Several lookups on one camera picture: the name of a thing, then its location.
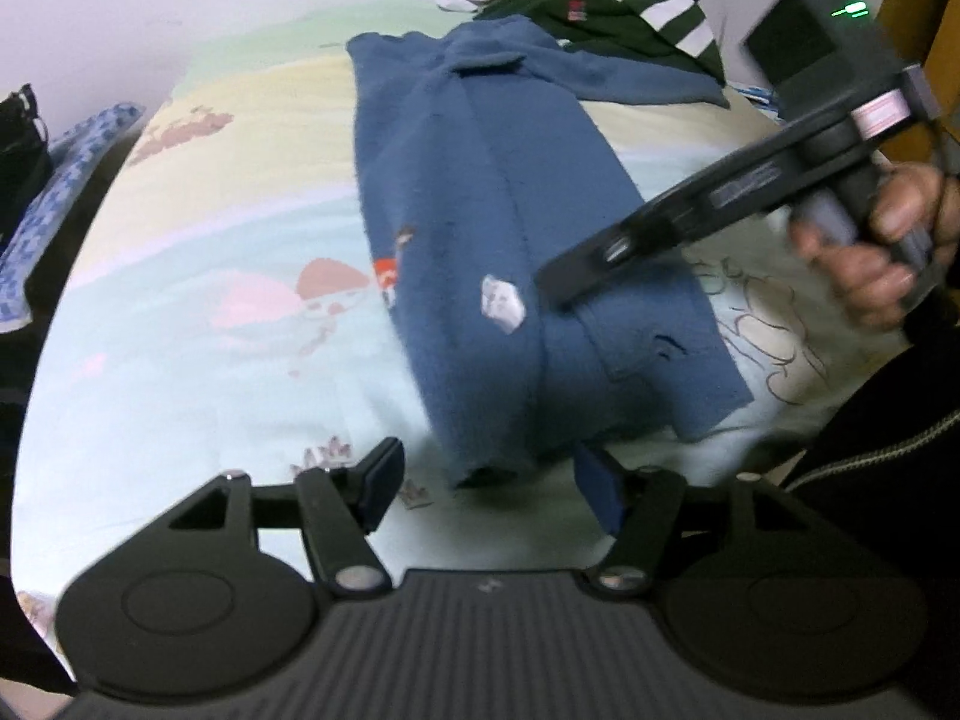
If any blue checkered cloth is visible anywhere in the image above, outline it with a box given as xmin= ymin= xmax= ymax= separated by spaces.
xmin=0 ymin=101 xmax=145 ymax=332

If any person's black jacket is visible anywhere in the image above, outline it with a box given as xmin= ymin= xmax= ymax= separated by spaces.
xmin=780 ymin=240 xmax=960 ymax=541

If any green white-striped sweater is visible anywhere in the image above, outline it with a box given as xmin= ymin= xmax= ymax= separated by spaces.
xmin=472 ymin=0 xmax=726 ymax=85

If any blue sweater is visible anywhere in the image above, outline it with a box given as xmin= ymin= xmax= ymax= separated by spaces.
xmin=346 ymin=15 xmax=753 ymax=494

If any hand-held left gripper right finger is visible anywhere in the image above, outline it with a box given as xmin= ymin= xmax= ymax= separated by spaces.
xmin=574 ymin=446 xmax=811 ymax=601

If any black shoulder bag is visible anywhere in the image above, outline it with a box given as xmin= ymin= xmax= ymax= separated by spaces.
xmin=0 ymin=82 xmax=55 ymax=245

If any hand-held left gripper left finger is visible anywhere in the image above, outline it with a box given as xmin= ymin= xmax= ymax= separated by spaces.
xmin=169 ymin=436 xmax=407 ymax=597

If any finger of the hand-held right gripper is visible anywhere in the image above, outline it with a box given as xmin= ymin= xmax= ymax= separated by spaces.
xmin=534 ymin=195 xmax=702 ymax=310

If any person's right hand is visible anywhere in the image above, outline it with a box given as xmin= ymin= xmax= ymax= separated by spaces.
xmin=787 ymin=163 xmax=957 ymax=331

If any pastel printed bed sheet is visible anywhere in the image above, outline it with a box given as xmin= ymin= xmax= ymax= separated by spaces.
xmin=13 ymin=0 xmax=920 ymax=680

